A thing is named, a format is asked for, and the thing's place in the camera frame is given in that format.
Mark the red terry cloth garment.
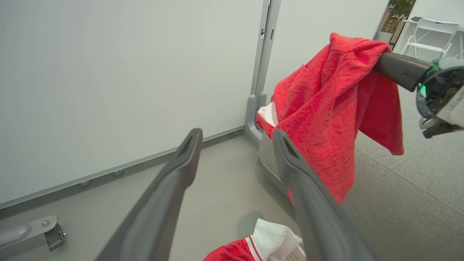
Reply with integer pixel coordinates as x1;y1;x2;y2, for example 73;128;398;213
256;33;405;206

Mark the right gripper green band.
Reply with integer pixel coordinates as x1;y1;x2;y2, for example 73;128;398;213
373;53;464;139

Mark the white garment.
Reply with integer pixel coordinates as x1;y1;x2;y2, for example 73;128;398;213
258;101;279;127

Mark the grey partition corner foot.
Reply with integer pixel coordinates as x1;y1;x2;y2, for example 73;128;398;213
244;92;269;142

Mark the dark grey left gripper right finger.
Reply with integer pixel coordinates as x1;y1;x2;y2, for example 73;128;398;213
272;129;376;261

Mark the white folding chair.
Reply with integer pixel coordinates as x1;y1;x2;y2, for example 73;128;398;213
400;18;460;59

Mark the green potted plant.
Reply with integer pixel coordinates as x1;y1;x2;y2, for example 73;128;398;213
377;0;416;44

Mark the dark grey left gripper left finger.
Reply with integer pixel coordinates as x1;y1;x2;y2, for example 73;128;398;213
94;128;203;261

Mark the grey partition foot with caster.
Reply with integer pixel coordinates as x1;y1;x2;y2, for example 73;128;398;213
0;215;67;251

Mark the red and white jersey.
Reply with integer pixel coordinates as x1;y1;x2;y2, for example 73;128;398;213
203;218;307;261

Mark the large white partition panel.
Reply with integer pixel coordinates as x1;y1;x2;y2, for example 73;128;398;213
0;0;264;210

